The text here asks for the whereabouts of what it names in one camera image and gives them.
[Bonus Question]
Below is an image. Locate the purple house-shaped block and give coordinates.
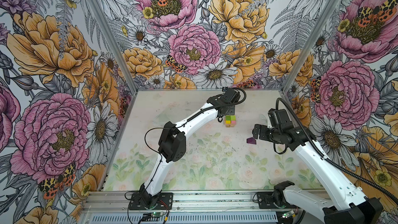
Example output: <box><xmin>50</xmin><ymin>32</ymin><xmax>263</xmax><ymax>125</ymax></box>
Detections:
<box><xmin>247</xmin><ymin>138</ymin><xmax>257</xmax><ymax>145</ymax></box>

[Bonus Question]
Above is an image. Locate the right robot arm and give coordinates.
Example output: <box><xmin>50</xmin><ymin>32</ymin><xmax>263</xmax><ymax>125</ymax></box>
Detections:
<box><xmin>252</xmin><ymin>109</ymin><xmax>383</xmax><ymax>224</ymax></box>

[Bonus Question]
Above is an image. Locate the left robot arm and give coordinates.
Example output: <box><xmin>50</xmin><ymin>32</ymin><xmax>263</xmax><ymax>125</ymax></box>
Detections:
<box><xmin>138</xmin><ymin>89</ymin><xmax>242</xmax><ymax>209</ymax></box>

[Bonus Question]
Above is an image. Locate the small right circuit board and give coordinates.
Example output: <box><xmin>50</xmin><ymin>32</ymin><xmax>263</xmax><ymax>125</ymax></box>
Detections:
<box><xmin>282</xmin><ymin>211</ymin><xmax>296</xmax><ymax>218</ymax></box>

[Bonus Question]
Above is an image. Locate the green circuit board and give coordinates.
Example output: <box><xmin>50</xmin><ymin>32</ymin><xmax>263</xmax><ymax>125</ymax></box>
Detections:
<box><xmin>141</xmin><ymin>212</ymin><xmax>170</xmax><ymax>220</ymax></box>

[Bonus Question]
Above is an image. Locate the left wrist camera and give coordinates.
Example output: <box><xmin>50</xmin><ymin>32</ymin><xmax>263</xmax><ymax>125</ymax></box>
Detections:
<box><xmin>221</xmin><ymin>88</ymin><xmax>240</xmax><ymax>103</ymax></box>

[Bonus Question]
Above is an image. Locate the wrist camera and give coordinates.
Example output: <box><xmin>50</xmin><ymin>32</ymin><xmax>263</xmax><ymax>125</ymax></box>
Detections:
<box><xmin>268</xmin><ymin>108</ymin><xmax>293</xmax><ymax>129</ymax></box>
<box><xmin>221</xmin><ymin>88</ymin><xmax>240</xmax><ymax>103</ymax></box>

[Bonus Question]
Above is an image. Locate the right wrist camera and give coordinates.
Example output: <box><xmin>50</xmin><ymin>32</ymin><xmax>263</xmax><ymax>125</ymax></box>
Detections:
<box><xmin>268</xmin><ymin>108</ymin><xmax>293</xmax><ymax>129</ymax></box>

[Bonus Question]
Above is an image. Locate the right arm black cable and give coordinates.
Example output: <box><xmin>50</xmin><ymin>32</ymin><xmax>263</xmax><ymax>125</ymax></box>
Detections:
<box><xmin>275</xmin><ymin>97</ymin><xmax>398</xmax><ymax>204</ymax></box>

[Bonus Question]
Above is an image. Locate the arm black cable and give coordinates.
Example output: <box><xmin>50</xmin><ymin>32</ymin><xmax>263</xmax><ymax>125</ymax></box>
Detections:
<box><xmin>275</xmin><ymin>97</ymin><xmax>398</xmax><ymax>204</ymax></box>
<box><xmin>124</xmin><ymin>88</ymin><xmax>247</xmax><ymax>200</ymax></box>

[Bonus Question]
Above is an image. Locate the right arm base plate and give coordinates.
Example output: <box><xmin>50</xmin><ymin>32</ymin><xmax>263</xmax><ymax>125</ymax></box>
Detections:
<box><xmin>254</xmin><ymin>191</ymin><xmax>297</xmax><ymax>209</ymax></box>

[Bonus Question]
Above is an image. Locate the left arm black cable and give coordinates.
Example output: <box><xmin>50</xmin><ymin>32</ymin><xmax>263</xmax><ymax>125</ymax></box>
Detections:
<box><xmin>124</xmin><ymin>88</ymin><xmax>247</xmax><ymax>200</ymax></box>

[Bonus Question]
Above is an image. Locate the left aluminium corner post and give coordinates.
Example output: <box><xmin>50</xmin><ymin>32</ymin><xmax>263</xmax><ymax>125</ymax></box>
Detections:
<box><xmin>86</xmin><ymin>0</ymin><xmax>138</xmax><ymax>96</ymax></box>

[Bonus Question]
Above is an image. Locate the aluminium corner post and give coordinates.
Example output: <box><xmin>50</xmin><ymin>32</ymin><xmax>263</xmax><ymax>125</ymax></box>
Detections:
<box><xmin>86</xmin><ymin>0</ymin><xmax>138</xmax><ymax>96</ymax></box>
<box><xmin>282</xmin><ymin>0</ymin><xmax>341</xmax><ymax>93</ymax></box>

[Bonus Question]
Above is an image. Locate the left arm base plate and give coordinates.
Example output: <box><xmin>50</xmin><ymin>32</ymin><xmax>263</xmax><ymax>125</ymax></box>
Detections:
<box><xmin>128</xmin><ymin>192</ymin><xmax>174</xmax><ymax>211</ymax></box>

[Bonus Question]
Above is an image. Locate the aluminium front rail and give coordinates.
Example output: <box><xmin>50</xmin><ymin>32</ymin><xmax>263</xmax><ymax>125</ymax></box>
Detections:
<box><xmin>82</xmin><ymin>189</ymin><xmax>333</xmax><ymax>214</ymax></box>

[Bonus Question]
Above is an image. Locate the right aluminium corner post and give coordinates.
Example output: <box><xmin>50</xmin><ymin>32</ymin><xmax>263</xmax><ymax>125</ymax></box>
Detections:
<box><xmin>282</xmin><ymin>0</ymin><xmax>341</xmax><ymax>93</ymax></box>

